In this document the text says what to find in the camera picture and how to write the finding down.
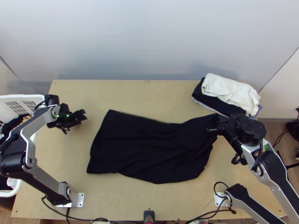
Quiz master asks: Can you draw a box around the black t-shirt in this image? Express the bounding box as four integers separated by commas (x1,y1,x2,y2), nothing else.
87,109,219,185

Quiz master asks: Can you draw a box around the pile of folded clothes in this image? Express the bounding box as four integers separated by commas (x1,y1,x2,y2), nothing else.
192,73,263,117

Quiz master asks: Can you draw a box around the heap of clothes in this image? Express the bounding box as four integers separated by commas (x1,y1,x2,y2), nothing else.
0,113,32,140

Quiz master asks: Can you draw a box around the white laundry basket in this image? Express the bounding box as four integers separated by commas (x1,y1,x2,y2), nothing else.
0,94,46,197

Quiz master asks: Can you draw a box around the black cable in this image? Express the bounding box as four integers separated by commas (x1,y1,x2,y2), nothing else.
213,182,237,214
231,139,265,173
272,127,291,150
41,195,110,224

